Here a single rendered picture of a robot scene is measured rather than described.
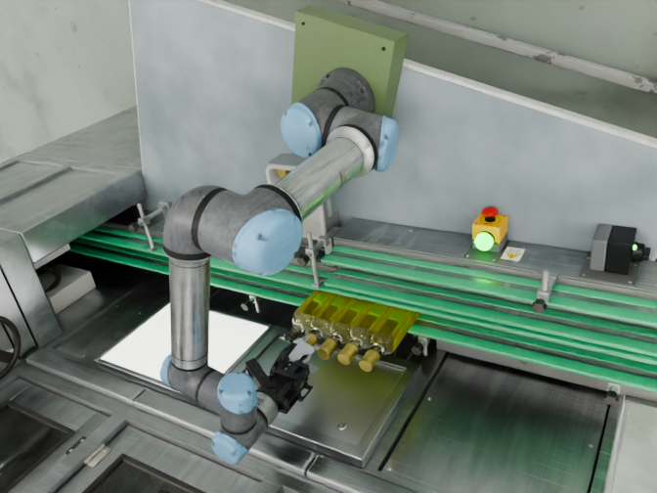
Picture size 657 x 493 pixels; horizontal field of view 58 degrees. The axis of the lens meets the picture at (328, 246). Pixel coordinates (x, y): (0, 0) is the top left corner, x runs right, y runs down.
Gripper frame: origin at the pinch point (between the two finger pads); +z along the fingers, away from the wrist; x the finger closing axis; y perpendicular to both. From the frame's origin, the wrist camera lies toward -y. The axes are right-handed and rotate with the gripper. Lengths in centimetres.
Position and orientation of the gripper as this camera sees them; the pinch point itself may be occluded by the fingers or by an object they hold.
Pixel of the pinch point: (304, 346)
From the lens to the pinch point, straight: 150.6
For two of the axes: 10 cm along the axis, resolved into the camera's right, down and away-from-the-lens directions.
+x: -1.3, -8.6, -4.9
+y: 8.6, 1.5, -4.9
